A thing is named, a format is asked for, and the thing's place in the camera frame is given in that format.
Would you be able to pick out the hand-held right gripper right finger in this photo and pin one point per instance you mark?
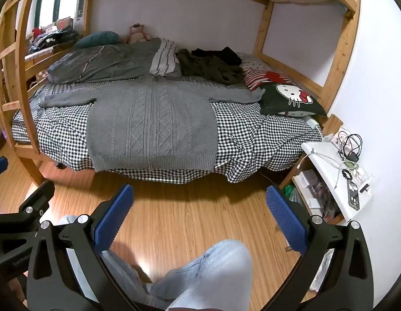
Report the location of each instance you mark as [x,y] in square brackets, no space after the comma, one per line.
[284,220]

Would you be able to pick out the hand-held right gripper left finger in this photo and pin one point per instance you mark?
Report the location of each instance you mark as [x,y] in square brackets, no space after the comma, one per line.
[113,215]

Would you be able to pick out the green plastic bag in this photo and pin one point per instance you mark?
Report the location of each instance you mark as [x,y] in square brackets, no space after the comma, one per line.
[288,192]

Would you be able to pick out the white boxes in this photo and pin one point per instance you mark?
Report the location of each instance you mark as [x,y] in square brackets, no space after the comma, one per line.
[305,184]

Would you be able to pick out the white bedside shelf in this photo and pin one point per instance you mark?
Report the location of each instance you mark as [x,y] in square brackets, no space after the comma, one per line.
[326,171]

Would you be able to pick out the black remote control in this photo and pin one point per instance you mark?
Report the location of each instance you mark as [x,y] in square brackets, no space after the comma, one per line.
[353,196]

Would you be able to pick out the black white checked bedsheet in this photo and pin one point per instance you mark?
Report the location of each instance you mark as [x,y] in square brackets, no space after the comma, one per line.
[252,136]

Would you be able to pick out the person's right leg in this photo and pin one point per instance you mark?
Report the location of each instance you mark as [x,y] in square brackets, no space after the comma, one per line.
[207,275]

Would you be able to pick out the white charger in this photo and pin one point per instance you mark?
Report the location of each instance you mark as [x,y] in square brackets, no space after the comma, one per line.
[313,122]

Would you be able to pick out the black cat-print pillow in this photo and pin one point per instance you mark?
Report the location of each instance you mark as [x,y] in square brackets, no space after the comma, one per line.
[275,100]

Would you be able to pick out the red striped pillow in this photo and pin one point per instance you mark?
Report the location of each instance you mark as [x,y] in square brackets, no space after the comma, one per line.
[262,77]

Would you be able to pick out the grey duvet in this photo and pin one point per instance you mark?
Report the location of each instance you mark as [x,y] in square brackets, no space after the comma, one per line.
[106,61]

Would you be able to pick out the cardboard box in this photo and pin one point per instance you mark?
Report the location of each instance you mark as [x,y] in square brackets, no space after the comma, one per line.
[64,22]

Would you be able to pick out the teal pillow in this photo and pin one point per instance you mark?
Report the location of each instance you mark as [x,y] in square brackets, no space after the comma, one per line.
[96,39]

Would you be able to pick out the white dotted pillow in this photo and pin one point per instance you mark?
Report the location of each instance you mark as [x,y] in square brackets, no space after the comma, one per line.
[252,61]

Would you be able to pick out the white striped cloth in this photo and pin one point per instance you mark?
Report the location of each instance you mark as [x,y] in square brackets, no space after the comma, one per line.
[164,55]

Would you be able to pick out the green framed window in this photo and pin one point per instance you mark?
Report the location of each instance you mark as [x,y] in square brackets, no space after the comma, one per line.
[49,3]

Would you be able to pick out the white air conditioner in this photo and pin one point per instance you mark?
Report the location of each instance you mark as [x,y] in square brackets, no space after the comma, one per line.
[81,13]

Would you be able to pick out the dark olive garment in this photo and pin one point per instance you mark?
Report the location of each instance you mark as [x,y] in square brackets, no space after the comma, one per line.
[203,66]

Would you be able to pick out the black garment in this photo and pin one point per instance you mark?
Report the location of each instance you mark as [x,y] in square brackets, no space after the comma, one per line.
[226,55]

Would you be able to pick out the pink plush toy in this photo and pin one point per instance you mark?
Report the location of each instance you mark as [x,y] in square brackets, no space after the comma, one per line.
[135,32]

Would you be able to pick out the wooden bunk bed frame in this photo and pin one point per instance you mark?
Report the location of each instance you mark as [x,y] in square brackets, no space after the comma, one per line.
[344,51]

